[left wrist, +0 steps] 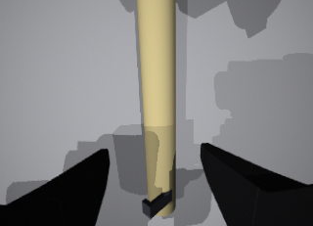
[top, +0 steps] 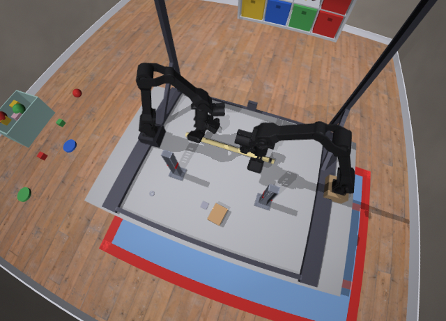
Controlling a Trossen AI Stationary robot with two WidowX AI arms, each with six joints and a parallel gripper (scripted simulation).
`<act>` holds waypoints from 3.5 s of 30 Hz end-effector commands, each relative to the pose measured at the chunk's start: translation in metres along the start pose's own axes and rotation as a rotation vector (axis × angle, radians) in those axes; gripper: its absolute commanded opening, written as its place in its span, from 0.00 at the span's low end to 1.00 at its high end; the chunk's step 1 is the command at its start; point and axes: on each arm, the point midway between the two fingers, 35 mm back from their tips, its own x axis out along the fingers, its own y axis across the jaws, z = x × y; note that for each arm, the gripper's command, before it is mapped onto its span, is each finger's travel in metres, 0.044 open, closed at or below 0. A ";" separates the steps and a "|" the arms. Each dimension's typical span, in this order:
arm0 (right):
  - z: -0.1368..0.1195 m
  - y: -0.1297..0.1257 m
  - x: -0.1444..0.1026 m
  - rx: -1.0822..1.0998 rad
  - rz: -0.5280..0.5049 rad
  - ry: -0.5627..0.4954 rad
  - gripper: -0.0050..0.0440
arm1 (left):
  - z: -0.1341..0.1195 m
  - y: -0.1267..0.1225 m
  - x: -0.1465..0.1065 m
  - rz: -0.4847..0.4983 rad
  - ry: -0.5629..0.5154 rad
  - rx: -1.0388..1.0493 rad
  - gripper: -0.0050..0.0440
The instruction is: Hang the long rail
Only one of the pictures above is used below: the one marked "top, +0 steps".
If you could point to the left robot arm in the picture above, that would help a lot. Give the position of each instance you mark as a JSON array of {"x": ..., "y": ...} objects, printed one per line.
[{"x": 266, "y": 135}]

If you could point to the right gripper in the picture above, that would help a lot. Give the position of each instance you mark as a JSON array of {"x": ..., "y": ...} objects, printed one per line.
[{"x": 198, "y": 133}]

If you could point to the brown rectangular box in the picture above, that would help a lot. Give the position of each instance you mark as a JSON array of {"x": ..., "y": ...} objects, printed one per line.
[{"x": 217, "y": 214}]

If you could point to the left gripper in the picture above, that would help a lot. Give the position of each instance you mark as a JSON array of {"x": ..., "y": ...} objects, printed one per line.
[{"x": 256, "y": 164}]

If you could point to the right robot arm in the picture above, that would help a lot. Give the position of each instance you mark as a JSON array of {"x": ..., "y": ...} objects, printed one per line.
[{"x": 199, "y": 97}]

